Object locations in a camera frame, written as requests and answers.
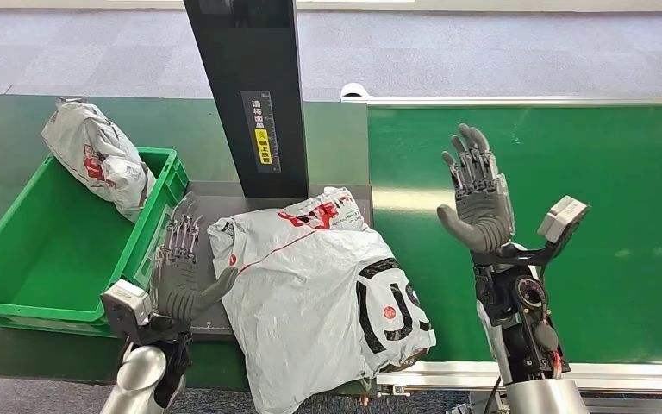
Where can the silver conveyor lower frame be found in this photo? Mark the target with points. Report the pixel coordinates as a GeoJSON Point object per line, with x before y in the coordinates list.
{"type": "Point", "coordinates": [639, 405]}

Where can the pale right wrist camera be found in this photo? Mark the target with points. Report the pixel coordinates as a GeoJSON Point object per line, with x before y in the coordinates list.
{"type": "Point", "coordinates": [562, 220]}

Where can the green plastic crate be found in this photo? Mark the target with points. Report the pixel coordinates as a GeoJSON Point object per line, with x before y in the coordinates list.
{"type": "Point", "coordinates": [57, 257]}

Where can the dark green table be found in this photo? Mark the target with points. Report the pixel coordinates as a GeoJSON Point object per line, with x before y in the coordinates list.
{"type": "Point", "coordinates": [194, 137]}

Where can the silver conveyor mounting bracket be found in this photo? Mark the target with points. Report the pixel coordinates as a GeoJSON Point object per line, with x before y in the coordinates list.
{"type": "Point", "coordinates": [395, 392]}

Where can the grey package with black logo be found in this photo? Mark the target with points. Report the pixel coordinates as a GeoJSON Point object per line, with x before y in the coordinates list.
{"type": "Point", "coordinates": [308, 297]}

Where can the wide silver conveyor rail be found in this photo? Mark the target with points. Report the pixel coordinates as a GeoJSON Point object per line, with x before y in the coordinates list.
{"type": "Point", "coordinates": [622, 377]}

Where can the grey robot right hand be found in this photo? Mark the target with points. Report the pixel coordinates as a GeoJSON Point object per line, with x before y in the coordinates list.
{"type": "Point", "coordinates": [482, 211]}

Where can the thin silver conveyor rail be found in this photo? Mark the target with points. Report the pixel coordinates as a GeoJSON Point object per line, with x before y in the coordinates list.
{"type": "Point", "coordinates": [536, 101]}

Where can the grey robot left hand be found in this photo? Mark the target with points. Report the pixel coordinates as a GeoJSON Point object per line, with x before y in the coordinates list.
{"type": "Point", "coordinates": [179, 286]}

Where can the white conveyor end cap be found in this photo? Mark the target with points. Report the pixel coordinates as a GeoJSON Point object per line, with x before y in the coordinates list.
{"type": "Point", "coordinates": [355, 90]}

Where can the grey package with red print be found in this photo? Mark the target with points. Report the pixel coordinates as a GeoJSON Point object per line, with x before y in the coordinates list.
{"type": "Point", "coordinates": [102, 154]}

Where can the black yellow column label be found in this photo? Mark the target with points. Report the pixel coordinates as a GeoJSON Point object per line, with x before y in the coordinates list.
{"type": "Point", "coordinates": [262, 131]}

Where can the black scanner platform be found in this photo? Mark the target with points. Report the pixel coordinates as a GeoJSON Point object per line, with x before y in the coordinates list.
{"type": "Point", "coordinates": [217, 208]}

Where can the green conveyor belt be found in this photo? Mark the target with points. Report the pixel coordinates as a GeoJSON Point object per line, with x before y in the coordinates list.
{"type": "Point", "coordinates": [622, 171]}

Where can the black scanner column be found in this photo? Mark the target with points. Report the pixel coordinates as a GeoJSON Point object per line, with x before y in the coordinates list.
{"type": "Point", "coordinates": [251, 57]}

